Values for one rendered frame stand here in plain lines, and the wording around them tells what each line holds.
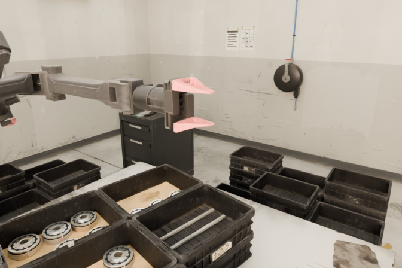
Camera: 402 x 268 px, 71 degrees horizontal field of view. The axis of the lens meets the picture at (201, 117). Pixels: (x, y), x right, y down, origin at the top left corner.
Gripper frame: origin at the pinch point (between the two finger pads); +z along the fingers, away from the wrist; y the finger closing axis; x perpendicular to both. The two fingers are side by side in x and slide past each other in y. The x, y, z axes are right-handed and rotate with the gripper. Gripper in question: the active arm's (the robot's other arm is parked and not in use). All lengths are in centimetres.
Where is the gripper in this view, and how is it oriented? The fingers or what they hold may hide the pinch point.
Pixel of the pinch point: (209, 108)
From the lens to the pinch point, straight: 55.4
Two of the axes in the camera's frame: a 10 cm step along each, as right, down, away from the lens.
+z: 7.9, 1.5, -5.9
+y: 0.0, 9.7, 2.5
